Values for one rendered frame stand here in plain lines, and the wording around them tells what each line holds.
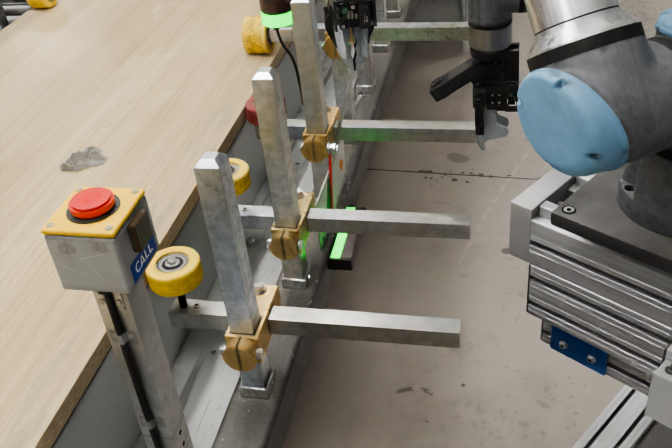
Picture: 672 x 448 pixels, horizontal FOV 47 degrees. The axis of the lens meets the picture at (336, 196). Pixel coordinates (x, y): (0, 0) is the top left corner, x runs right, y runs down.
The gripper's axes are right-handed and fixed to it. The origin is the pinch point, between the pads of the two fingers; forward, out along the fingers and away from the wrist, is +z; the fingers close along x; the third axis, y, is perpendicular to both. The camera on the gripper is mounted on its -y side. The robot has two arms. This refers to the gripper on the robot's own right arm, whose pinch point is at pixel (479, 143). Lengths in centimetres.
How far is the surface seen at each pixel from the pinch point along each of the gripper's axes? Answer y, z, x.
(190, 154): -50, -9, -19
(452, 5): -25, 63, 237
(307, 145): -31.5, -4.4, -8.6
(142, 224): -25, -39, -80
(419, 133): -11.2, -3.0, -1.6
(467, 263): -8, 82, 64
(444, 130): -6.4, -3.7, -1.6
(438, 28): -9.4, -13.8, 23.4
